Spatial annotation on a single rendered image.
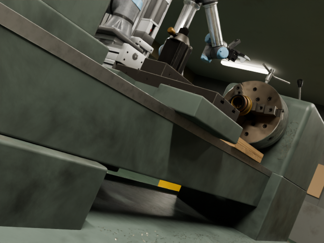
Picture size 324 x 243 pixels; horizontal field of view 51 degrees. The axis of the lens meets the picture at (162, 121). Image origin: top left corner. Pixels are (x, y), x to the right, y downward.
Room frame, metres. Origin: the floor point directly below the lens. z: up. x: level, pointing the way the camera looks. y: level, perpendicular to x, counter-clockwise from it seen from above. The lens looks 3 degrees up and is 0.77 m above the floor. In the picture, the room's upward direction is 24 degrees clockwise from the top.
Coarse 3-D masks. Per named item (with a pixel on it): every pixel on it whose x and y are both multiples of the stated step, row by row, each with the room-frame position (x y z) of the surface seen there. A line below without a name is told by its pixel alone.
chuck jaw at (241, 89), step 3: (237, 84) 1.63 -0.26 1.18; (240, 84) 1.62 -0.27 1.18; (234, 87) 1.64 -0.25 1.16; (237, 87) 1.63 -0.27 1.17; (240, 87) 1.62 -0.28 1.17; (234, 90) 1.63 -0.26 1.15; (237, 90) 1.62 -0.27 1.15; (240, 90) 1.59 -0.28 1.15; (243, 90) 1.62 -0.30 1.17; (237, 93) 1.60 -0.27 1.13; (240, 93) 1.59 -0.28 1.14; (243, 93) 1.59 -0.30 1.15
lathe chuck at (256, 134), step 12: (252, 84) 1.63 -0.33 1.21; (264, 84) 1.60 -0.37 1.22; (228, 96) 1.69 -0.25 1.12; (252, 96) 1.62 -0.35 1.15; (264, 96) 1.58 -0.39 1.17; (276, 96) 1.55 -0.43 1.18; (252, 120) 1.59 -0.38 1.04; (264, 120) 1.56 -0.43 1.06; (276, 120) 1.52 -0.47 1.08; (252, 132) 1.57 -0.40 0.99; (264, 132) 1.54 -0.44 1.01; (276, 132) 1.55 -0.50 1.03; (252, 144) 1.59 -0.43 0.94; (264, 144) 1.60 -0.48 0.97
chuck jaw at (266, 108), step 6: (252, 102) 1.52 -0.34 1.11; (252, 108) 1.52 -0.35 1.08; (258, 108) 1.52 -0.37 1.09; (264, 108) 1.52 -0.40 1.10; (270, 108) 1.51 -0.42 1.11; (276, 108) 1.51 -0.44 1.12; (258, 114) 1.56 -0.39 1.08; (264, 114) 1.53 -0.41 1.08; (270, 114) 1.51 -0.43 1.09; (276, 114) 1.52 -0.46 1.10; (282, 114) 1.55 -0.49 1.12
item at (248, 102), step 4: (232, 96) 1.51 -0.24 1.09; (236, 96) 1.50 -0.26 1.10; (240, 96) 1.49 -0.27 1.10; (244, 96) 1.50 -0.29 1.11; (232, 100) 1.51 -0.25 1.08; (236, 100) 1.54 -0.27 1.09; (240, 100) 1.55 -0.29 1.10; (244, 100) 1.47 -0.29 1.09; (248, 100) 1.50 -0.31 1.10; (232, 104) 1.52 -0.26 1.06; (236, 104) 1.55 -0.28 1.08; (244, 104) 1.47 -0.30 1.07; (248, 104) 1.49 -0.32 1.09; (236, 108) 1.49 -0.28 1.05; (240, 108) 1.48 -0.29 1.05; (244, 108) 1.50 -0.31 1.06; (248, 108) 1.50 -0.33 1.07; (240, 112) 1.50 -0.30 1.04; (244, 112) 1.51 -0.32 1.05; (248, 112) 1.52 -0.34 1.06
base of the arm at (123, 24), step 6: (114, 18) 1.63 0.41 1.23; (120, 18) 1.63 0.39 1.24; (126, 18) 1.63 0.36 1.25; (108, 24) 1.62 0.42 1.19; (114, 24) 1.62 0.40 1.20; (120, 24) 1.62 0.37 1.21; (126, 24) 1.64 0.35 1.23; (132, 24) 1.67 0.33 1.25; (120, 30) 1.61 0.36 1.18; (126, 30) 1.63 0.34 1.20; (126, 36) 1.64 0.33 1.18
